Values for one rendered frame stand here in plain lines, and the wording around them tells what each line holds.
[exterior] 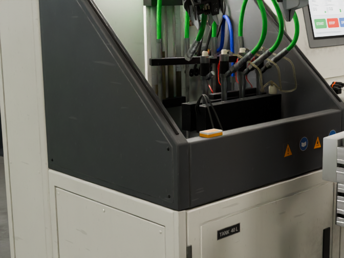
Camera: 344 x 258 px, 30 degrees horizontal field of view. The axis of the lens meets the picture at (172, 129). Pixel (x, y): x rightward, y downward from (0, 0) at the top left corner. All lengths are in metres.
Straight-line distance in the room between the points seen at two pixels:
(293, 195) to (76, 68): 0.69
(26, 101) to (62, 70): 0.24
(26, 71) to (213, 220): 0.76
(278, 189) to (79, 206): 0.56
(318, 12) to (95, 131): 0.96
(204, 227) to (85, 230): 0.41
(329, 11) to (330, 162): 1.09
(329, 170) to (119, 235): 0.63
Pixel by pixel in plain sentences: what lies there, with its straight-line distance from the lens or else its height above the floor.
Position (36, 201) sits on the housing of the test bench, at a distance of 2.05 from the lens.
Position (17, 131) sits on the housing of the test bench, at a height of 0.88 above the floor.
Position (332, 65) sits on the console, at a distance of 2.32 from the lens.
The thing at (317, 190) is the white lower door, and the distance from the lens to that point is 1.91.
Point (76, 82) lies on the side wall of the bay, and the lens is 1.76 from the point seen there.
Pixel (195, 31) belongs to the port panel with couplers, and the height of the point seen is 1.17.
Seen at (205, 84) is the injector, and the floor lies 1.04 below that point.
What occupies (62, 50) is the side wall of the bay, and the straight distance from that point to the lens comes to 1.80.
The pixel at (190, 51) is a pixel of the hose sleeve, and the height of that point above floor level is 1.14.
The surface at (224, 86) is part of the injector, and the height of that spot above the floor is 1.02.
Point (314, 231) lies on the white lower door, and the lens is 1.95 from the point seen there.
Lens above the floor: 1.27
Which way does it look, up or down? 11 degrees down
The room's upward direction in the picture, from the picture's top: 1 degrees counter-clockwise
